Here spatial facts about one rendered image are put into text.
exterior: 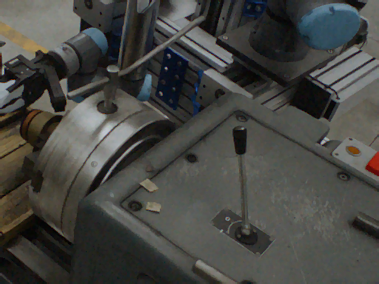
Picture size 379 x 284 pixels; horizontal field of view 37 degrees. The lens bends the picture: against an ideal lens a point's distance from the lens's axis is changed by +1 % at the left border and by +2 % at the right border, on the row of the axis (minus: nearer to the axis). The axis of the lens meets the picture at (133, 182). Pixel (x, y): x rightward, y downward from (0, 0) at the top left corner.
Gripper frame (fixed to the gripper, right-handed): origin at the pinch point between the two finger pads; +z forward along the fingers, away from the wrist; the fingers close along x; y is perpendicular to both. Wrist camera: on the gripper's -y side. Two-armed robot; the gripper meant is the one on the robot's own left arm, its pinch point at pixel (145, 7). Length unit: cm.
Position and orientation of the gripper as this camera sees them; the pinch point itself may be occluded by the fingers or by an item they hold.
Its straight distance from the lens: 109.7
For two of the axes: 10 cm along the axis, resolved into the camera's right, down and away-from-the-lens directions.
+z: -3.9, 8.3, 3.9
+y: -7.6, -5.3, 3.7
